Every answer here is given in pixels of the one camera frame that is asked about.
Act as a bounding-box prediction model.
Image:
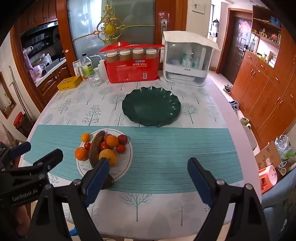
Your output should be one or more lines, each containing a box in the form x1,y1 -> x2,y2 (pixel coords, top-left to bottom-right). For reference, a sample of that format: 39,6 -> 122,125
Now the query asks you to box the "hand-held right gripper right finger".
187,157 -> 271,241

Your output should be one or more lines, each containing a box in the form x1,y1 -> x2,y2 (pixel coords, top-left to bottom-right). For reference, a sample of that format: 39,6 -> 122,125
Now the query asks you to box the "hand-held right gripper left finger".
29,158 -> 110,241

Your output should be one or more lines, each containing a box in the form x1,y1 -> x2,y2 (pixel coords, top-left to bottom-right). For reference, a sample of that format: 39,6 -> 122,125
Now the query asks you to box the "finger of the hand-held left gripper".
8,141 -> 32,159
32,149 -> 64,174

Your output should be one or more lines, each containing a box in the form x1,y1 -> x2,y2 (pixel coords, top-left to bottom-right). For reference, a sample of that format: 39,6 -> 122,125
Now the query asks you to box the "dark avocado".
100,174 -> 114,190

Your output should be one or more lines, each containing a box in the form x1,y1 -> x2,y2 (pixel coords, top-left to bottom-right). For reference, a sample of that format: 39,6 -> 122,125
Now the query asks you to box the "large yellow orange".
99,149 -> 117,167

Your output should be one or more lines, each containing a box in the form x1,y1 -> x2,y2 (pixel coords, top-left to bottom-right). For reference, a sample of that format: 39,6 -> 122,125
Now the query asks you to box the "white leaf-print plate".
76,129 -> 134,182

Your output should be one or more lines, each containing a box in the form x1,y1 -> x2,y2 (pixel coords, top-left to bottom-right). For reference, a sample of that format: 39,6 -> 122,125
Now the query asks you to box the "brown overripe banana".
89,130 -> 105,168

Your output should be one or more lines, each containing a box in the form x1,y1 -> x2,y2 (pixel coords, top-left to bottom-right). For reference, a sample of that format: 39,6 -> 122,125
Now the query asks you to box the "dark green scalloped plate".
122,86 -> 181,127

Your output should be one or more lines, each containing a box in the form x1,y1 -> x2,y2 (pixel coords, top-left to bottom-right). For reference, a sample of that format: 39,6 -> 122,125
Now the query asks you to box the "person's left hand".
10,205 -> 31,232

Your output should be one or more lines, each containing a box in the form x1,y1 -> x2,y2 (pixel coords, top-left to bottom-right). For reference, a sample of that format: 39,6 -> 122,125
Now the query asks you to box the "red round container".
13,112 -> 25,127

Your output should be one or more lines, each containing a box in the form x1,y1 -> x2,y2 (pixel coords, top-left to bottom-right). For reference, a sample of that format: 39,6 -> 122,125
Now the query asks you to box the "teal striped placemat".
23,125 -> 244,193

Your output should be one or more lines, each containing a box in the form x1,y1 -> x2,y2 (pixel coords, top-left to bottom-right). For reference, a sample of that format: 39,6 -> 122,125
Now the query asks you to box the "orange and white stool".
258,165 -> 278,194

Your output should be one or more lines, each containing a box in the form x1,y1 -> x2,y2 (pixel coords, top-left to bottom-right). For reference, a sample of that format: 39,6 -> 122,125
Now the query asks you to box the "tree-print tablecloth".
28,74 -> 263,239

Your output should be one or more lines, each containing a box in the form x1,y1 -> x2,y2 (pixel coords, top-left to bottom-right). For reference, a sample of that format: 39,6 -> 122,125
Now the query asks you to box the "brown cardboard box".
255,141 -> 281,172

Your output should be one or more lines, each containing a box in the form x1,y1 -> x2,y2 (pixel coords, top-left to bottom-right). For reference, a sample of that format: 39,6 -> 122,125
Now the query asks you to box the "wooden kitchen cabinet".
35,59 -> 72,98

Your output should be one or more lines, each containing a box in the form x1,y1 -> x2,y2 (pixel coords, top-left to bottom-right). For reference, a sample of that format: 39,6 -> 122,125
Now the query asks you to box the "yellow cardboard box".
57,75 -> 82,91

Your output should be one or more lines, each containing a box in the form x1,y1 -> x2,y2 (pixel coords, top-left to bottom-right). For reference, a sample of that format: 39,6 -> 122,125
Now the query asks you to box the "blue grey chair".
261,171 -> 296,241

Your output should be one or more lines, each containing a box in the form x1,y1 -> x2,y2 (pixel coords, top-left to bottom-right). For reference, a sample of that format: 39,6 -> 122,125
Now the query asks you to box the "clear drinking glass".
87,70 -> 102,88

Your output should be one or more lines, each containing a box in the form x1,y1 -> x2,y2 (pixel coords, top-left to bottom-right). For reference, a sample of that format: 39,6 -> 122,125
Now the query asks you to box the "clear plastic bag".
275,134 -> 296,160

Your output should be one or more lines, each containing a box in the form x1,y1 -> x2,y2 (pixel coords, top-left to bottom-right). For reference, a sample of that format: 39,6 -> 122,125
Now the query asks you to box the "white and blue carton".
73,60 -> 82,77

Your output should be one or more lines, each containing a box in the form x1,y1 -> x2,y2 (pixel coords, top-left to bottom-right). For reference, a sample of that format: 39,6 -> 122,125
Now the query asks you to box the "green-label plastic bottle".
81,53 -> 94,78

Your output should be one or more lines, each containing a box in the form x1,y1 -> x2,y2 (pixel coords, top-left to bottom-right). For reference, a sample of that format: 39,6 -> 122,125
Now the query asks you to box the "white squeeze wash bottle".
89,54 -> 109,82

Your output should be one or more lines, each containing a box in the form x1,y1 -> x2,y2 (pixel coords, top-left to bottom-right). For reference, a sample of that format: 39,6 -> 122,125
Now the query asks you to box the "white bottle storage cabinet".
162,31 -> 221,87

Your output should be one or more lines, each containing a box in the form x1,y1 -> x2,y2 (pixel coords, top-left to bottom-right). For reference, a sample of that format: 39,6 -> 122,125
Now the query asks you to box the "red plastic jar package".
99,41 -> 165,84

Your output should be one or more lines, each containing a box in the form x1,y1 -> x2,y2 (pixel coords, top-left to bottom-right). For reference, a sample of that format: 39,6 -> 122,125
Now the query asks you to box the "black range hood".
20,21 -> 59,44

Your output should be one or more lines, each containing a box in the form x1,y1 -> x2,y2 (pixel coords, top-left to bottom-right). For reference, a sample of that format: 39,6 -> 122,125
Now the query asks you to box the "jar with white lid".
106,51 -> 118,63
132,48 -> 145,61
145,48 -> 158,60
119,49 -> 131,62

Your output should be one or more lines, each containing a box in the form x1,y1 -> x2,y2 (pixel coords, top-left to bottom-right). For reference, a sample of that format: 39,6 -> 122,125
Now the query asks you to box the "dark entry door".
228,16 -> 252,75

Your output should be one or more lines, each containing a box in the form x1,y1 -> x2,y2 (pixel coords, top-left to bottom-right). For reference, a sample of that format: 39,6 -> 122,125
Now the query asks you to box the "gold door ornament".
92,3 -> 126,45

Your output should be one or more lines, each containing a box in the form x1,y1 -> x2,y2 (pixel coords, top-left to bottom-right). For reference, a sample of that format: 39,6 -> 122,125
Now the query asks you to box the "red door decoration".
240,20 -> 252,35

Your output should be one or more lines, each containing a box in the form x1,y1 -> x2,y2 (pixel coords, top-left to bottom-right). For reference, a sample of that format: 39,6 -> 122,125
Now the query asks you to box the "frosted glass sliding door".
67,0 -> 155,67

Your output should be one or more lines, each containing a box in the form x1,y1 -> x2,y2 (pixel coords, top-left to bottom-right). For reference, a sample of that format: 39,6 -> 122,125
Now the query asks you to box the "wooden picture frame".
0,72 -> 16,120

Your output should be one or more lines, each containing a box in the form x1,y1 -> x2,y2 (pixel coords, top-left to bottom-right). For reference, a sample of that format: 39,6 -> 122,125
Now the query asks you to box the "wooden wall cabinet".
231,6 -> 296,149

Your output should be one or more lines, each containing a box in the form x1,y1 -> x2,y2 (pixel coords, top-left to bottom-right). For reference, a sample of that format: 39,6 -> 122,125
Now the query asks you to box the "silver door handle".
159,13 -> 169,37

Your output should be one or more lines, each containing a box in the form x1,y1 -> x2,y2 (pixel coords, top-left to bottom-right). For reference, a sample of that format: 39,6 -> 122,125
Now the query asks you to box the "white wall sign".
190,0 -> 206,15

